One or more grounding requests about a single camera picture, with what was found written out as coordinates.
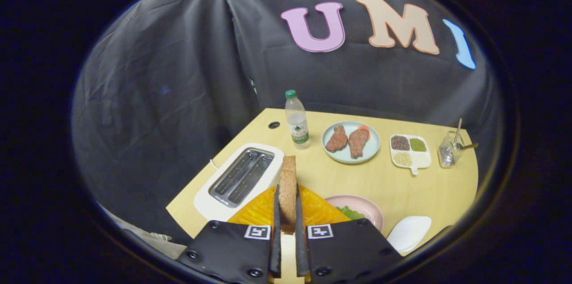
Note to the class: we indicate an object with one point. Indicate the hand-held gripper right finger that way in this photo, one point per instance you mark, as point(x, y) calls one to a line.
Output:
point(300, 248)

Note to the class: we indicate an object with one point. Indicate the pale green plate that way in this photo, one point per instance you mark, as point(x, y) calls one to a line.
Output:
point(348, 157)

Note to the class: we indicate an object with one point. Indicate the white divided condiment dish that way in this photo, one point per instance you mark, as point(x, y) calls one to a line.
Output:
point(420, 158)

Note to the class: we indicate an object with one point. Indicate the wooden stick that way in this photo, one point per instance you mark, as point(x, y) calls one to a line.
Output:
point(459, 127)
point(471, 145)

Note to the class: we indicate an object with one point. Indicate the toasted bread slice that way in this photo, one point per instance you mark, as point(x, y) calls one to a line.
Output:
point(288, 194)

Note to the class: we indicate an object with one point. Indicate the pink plate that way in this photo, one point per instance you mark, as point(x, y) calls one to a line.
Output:
point(372, 210)

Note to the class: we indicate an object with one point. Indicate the person's beige clothing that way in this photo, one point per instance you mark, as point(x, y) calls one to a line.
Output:
point(147, 237)

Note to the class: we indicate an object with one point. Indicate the green lettuce leaf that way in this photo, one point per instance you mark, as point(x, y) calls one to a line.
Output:
point(351, 213)

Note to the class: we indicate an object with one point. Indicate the brown meat patty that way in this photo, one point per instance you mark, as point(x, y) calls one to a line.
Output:
point(358, 143)
point(336, 139)

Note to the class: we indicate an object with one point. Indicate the white leaf-shaped plate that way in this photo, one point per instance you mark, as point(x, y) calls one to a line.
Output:
point(409, 232)

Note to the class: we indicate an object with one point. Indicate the clear utensil holder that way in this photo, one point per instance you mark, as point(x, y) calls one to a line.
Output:
point(449, 154)

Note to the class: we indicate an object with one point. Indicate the clear plastic water bottle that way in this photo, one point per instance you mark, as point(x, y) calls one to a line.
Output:
point(298, 127)

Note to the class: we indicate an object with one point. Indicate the white toaster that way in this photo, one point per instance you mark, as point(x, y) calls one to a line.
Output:
point(204, 203)

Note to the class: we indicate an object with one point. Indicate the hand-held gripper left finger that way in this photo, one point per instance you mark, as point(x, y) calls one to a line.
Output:
point(276, 248)

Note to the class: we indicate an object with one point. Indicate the orange carrot slice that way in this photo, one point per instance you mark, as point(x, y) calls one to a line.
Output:
point(365, 128)

